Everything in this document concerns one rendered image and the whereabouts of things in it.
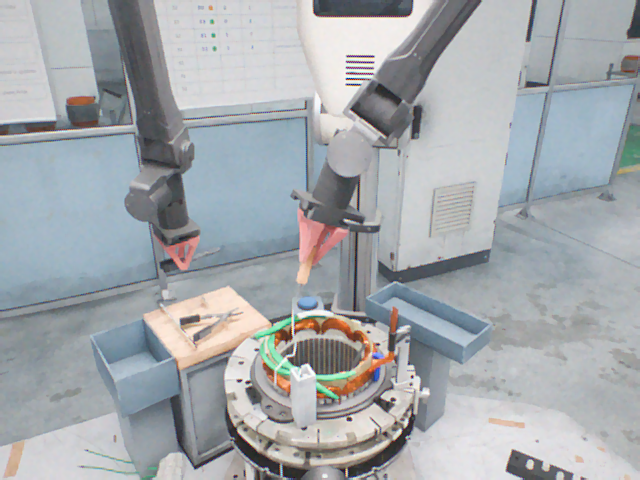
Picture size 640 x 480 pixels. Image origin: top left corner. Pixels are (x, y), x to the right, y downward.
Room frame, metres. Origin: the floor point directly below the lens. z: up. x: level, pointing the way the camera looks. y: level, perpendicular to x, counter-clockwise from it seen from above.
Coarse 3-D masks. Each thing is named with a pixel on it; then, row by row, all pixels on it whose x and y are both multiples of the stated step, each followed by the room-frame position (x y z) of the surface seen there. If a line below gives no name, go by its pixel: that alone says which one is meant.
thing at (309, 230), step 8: (304, 224) 0.70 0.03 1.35; (312, 224) 0.66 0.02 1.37; (320, 224) 0.66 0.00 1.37; (304, 232) 0.70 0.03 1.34; (312, 232) 0.66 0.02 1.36; (320, 232) 0.66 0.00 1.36; (304, 240) 0.69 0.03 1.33; (312, 240) 0.66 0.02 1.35; (304, 248) 0.68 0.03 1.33; (304, 256) 0.67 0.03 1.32
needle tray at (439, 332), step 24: (384, 288) 1.00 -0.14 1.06; (408, 288) 1.01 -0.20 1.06; (384, 312) 0.92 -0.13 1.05; (408, 312) 0.97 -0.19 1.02; (432, 312) 0.96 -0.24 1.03; (456, 312) 0.92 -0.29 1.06; (432, 336) 0.84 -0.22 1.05; (456, 336) 0.88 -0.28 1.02; (480, 336) 0.83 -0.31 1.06; (432, 360) 0.85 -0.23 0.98; (456, 360) 0.80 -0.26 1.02; (432, 384) 0.86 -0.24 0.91; (432, 408) 0.87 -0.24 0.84
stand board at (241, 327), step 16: (224, 288) 1.00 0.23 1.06; (176, 304) 0.94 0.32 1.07; (192, 304) 0.94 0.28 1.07; (208, 304) 0.94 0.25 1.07; (224, 304) 0.94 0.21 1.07; (240, 304) 0.94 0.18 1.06; (160, 320) 0.88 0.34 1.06; (208, 320) 0.87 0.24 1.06; (240, 320) 0.87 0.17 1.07; (256, 320) 0.87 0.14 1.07; (160, 336) 0.82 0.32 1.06; (176, 336) 0.82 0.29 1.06; (192, 336) 0.82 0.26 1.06; (208, 336) 0.82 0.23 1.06; (224, 336) 0.82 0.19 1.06; (240, 336) 0.82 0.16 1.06; (176, 352) 0.77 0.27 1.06; (192, 352) 0.77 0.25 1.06; (208, 352) 0.78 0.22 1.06
